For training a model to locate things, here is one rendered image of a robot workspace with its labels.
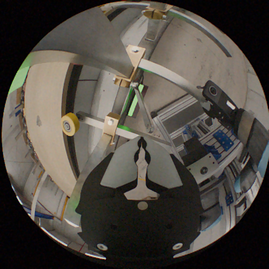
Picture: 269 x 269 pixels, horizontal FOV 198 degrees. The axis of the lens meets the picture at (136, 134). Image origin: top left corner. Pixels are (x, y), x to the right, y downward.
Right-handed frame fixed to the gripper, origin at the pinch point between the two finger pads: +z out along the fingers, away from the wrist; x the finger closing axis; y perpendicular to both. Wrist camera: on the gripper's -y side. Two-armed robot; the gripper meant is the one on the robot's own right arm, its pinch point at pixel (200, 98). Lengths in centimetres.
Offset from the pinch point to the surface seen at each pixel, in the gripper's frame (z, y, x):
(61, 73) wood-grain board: -8.1, -48.6, -6.8
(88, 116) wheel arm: 0.4, -37.0, -23.5
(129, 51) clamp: -4.8, -28.1, 2.3
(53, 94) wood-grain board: -8, -51, -15
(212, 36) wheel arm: -12.8, -9.6, 23.5
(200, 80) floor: 83, 48, 45
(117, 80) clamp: -4.5, -28.1, -7.1
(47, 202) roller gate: -173, -458, -741
